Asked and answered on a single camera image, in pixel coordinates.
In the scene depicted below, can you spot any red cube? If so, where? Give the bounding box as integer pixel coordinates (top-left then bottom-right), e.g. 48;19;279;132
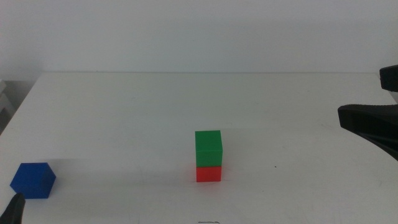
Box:
196;166;222;183

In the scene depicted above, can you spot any blue cube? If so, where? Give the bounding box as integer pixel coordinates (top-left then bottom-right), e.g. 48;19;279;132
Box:
9;162;57;200

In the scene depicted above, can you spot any green cube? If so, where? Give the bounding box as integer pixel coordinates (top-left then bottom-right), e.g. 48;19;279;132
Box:
195;130;223;168

